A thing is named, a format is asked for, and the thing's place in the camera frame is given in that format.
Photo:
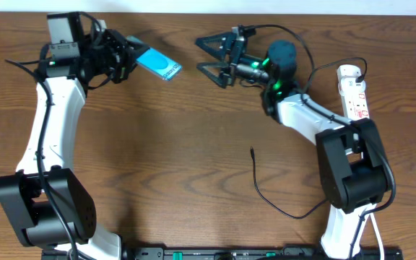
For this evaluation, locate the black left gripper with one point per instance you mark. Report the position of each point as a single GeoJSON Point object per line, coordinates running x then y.
{"type": "Point", "coordinates": [127, 53]}

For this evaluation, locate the white USB charger adapter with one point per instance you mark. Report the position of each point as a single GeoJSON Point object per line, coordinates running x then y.
{"type": "Point", "coordinates": [350, 71]}

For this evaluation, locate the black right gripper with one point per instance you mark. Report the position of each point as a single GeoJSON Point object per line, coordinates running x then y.
{"type": "Point", "coordinates": [232, 47]}

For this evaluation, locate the blue screen Galaxy smartphone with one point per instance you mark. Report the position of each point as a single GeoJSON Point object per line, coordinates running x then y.
{"type": "Point", "coordinates": [159, 64]}

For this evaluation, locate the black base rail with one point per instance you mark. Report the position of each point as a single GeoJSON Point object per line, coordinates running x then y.
{"type": "Point", "coordinates": [229, 254]}

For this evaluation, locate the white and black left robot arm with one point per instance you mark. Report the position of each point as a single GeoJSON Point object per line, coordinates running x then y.
{"type": "Point", "coordinates": [43, 200]}

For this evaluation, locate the white power strip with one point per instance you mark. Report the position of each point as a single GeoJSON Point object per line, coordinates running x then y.
{"type": "Point", "coordinates": [353, 98]}

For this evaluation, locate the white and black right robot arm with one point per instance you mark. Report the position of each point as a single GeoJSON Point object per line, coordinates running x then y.
{"type": "Point", "coordinates": [354, 172]}

